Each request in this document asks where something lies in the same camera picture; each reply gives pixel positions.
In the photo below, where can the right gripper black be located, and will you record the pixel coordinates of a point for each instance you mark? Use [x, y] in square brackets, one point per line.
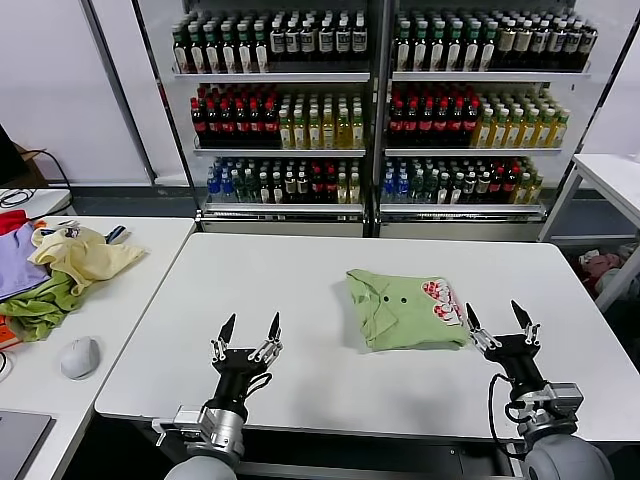
[517, 360]

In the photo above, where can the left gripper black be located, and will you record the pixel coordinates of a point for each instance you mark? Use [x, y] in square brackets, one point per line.
[237, 370]

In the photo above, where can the light green polo shirt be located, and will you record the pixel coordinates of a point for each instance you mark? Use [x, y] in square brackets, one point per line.
[400, 320]

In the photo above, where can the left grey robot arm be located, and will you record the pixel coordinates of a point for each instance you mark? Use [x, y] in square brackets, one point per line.
[220, 430]

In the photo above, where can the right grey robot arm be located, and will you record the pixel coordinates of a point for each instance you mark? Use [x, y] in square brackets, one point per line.
[565, 455]

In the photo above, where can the grey white garment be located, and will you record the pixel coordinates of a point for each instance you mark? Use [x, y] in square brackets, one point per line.
[608, 282]

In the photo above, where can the pink garment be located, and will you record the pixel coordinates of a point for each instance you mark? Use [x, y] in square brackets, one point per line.
[601, 266]

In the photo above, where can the small yellow drink bottle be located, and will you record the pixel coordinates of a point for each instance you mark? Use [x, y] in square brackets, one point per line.
[343, 192]
[536, 192]
[523, 192]
[355, 192]

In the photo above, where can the small red-cap cola bottle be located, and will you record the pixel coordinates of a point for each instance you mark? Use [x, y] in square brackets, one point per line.
[331, 191]
[511, 190]
[317, 191]
[497, 190]

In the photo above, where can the small dark bottle white label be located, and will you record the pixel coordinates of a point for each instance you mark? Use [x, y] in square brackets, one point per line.
[469, 191]
[483, 191]
[277, 191]
[264, 191]
[456, 192]
[443, 192]
[290, 191]
[302, 191]

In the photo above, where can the small green soda bottle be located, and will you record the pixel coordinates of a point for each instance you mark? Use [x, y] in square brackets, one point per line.
[417, 191]
[431, 191]
[239, 191]
[251, 191]

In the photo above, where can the small blue drink bottle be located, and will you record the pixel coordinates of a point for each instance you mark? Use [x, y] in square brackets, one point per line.
[402, 191]
[214, 191]
[388, 191]
[228, 191]

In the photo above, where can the navy white striped cloth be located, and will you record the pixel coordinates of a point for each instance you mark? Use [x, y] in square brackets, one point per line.
[117, 235]

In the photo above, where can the grey computer mouse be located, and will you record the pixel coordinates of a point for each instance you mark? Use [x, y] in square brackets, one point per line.
[81, 358]

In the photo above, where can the pale yellow garment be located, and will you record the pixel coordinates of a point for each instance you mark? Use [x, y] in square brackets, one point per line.
[91, 261]

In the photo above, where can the white-cap yellow tea bottle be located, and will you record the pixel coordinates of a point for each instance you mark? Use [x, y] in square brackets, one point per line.
[547, 132]
[531, 132]
[485, 132]
[562, 132]
[500, 132]
[515, 132]

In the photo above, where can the large red-cap cola bottle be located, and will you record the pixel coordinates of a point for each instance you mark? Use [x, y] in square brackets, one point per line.
[426, 126]
[441, 126]
[411, 126]
[256, 128]
[213, 128]
[471, 126]
[242, 128]
[396, 126]
[228, 128]
[199, 128]
[456, 126]
[271, 128]

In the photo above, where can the white-cap yellow juice bottle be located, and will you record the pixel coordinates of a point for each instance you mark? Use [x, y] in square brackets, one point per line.
[358, 133]
[299, 133]
[285, 133]
[343, 133]
[314, 133]
[328, 133]

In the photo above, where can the white printed garment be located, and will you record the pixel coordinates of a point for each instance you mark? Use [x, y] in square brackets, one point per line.
[66, 232]

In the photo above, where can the crumpled olive green garment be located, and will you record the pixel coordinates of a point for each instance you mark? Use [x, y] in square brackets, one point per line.
[41, 311]

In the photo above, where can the purple garment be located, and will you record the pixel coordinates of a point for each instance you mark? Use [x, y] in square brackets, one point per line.
[18, 261]

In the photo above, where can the orange white box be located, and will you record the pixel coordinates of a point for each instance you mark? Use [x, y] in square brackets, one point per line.
[7, 338]

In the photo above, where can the white beverage display shelf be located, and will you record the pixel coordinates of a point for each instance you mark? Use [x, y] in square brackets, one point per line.
[491, 77]
[271, 77]

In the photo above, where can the grey laptop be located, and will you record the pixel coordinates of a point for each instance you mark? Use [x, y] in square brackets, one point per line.
[21, 446]

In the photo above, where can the red garment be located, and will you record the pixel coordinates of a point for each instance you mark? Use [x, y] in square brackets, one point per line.
[12, 221]

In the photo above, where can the brown cardboard box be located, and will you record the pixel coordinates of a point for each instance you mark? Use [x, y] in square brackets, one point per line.
[36, 176]

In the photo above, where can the green-cap bottle tall white label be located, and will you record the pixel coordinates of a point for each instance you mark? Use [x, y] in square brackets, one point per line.
[404, 53]
[488, 53]
[438, 53]
[421, 53]
[472, 53]
[455, 53]

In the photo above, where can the green-cap bottle beige label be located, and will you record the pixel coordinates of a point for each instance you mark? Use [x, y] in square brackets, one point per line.
[261, 56]
[213, 56]
[180, 56]
[229, 56]
[245, 56]
[196, 56]

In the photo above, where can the white-cap tea bottle beige label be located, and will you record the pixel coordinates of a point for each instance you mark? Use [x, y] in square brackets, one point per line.
[572, 43]
[523, 43]
[507, 43]
[556, 43]
[588, 43]
[540, 43]

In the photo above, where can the white-cap dark bottle white label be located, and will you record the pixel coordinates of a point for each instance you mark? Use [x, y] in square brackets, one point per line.
[359, 41]
[293, 41]
[309, 41]
[277, 41]
[326, 41]
[343, 41]

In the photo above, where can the black monitor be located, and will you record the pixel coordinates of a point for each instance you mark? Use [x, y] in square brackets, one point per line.
[8, 161]

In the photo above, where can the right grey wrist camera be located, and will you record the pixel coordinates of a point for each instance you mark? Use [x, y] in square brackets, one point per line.
[565, 397]

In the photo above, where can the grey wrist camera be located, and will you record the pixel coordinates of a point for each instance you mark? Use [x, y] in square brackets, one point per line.
[565, 397]
[180, 425]

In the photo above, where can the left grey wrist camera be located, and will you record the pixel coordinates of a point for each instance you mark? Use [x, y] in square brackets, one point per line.
[180, 425]

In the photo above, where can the white metal-frame table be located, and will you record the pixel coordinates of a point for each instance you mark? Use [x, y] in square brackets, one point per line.
[611, 173]

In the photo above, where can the dark metal post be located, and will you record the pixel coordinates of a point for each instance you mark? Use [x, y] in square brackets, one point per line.
[121, 96]

